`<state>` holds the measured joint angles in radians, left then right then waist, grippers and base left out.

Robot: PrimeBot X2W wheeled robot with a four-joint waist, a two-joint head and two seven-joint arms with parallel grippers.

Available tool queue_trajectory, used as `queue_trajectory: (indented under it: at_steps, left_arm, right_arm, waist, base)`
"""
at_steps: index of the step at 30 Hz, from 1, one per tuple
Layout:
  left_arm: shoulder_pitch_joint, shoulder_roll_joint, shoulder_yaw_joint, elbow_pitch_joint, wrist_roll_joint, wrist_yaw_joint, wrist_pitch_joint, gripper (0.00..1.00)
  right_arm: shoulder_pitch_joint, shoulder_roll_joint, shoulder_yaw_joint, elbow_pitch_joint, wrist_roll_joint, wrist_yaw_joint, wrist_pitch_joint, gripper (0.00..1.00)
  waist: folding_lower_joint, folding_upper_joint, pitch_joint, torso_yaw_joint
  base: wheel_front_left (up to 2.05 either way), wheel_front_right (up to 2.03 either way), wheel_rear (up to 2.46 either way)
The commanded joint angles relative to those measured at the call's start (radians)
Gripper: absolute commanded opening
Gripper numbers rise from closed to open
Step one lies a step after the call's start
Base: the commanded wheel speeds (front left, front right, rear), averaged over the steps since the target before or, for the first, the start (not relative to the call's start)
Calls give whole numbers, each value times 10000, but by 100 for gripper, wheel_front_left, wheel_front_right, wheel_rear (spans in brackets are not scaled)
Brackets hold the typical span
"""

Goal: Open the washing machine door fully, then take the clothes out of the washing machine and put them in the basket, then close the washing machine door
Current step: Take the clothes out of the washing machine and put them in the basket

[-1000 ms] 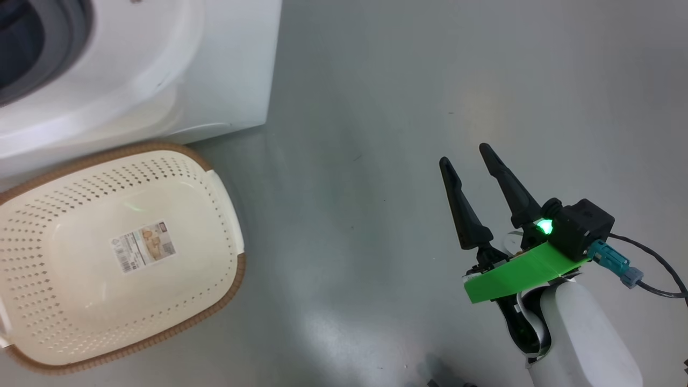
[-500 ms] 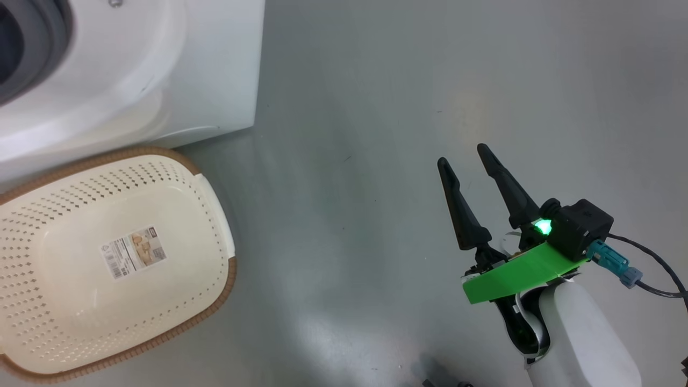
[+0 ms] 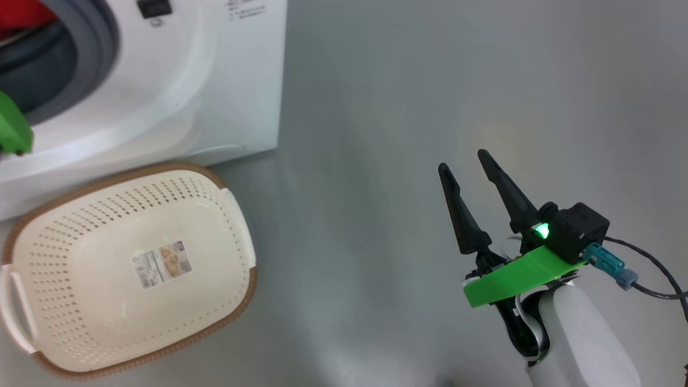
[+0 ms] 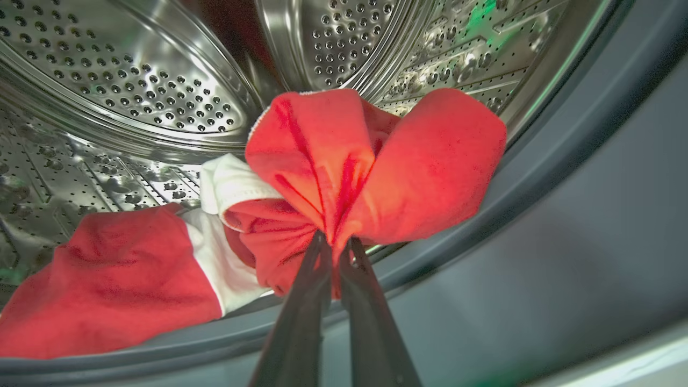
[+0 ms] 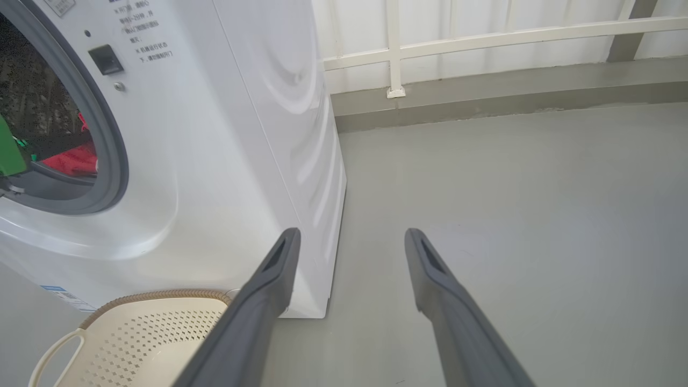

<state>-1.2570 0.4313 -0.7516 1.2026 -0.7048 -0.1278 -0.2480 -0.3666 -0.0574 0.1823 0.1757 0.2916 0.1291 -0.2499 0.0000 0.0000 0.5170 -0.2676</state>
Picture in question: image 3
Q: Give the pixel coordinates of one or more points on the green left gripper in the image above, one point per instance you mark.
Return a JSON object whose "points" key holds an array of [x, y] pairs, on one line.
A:
{"points": [[13, 129]]}

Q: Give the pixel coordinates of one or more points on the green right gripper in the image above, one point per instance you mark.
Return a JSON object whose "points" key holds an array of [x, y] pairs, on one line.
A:
{"points": [[516, 277]]}

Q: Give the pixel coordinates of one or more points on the red and white garment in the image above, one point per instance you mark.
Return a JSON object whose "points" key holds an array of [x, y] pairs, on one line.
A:
{"points": [[21, 13]]}

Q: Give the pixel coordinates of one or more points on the cream perforated basket brown rim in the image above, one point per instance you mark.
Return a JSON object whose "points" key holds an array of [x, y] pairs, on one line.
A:
{"points": [[107, 322]]}

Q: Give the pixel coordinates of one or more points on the white front-load washing machine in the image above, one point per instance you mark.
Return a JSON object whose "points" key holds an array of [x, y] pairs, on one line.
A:
{"points": [[231, 86]]}

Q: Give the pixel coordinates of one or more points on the paper product label sticker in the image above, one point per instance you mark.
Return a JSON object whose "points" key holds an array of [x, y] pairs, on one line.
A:
{"points": [[162, 265]]}

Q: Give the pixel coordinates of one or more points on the round white drain filter cover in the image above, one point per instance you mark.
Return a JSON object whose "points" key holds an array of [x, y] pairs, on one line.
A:
{"points": [[215, 153]]}

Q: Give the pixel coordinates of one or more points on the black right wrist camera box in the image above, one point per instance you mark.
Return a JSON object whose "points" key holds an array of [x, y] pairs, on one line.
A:
{"points": [[578, 228]]}

